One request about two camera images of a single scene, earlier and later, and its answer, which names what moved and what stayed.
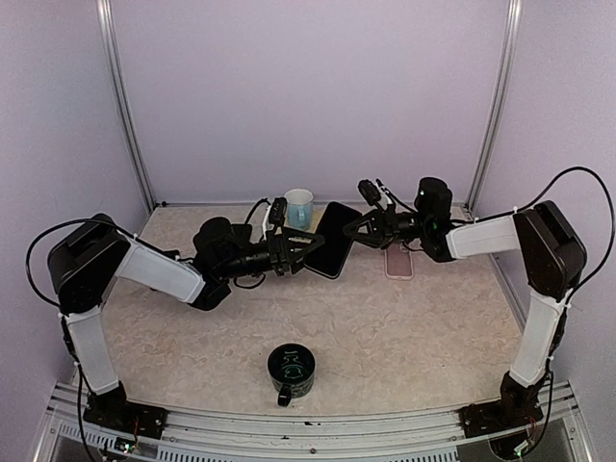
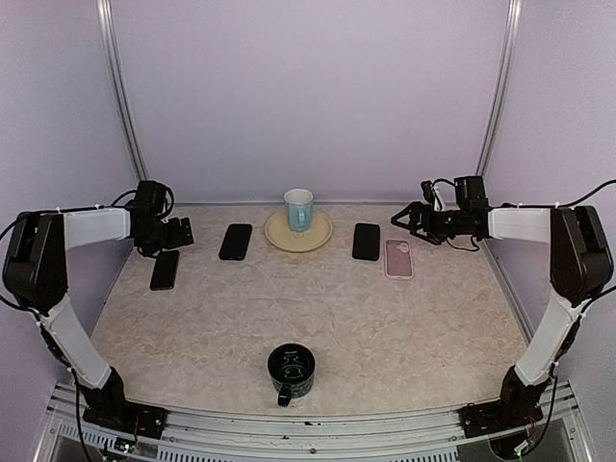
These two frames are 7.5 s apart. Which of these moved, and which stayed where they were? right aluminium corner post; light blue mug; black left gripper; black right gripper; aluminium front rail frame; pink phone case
Moved: black right gripper; black left gripper
Stayed: light blue mug; right aluminium corner post; aluminium front rail frame; pink phone case
